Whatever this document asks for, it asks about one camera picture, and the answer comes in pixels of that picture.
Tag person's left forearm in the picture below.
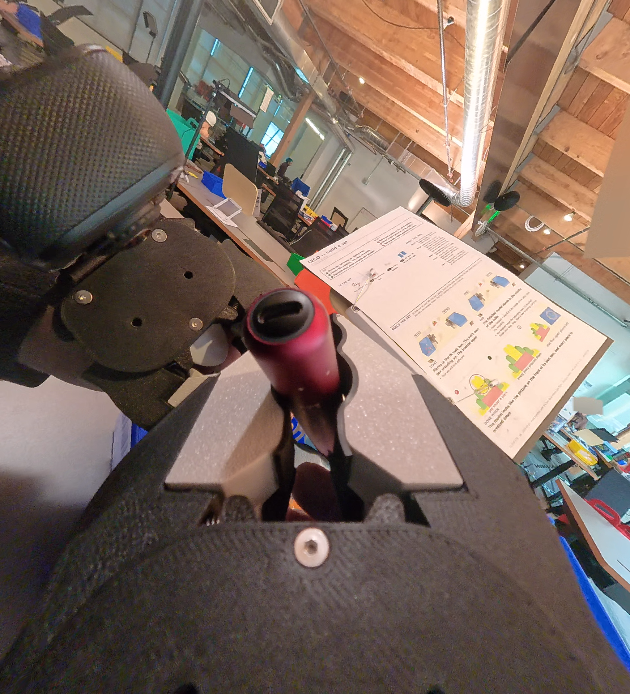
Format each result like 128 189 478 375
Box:
0 230 58 387

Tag black round disc fixture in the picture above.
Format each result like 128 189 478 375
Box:
418 179 452 207

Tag red plastic handles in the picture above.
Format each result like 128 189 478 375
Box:
586 498 630 562

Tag red electric screwdriver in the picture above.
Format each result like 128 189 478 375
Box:
243 288 348 521

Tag silver ventilation duct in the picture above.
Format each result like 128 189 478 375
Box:
457 0 512 208

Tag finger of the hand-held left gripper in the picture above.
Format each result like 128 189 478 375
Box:
166 370 222 410

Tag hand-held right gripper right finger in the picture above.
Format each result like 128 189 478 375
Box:
331 314 466 521

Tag instruction sheet board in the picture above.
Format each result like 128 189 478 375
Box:
293 206 614 462

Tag white tablet stand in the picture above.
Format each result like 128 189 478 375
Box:
207 198 242 227

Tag red plastic bin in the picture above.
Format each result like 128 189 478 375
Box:
293 268 337 315

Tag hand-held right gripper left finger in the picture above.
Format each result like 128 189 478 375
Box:
164 352 297 521

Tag yellow plastic bin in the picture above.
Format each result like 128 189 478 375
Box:
566 438 599 467

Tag green storage bin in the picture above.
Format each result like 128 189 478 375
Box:
166 108 202 158

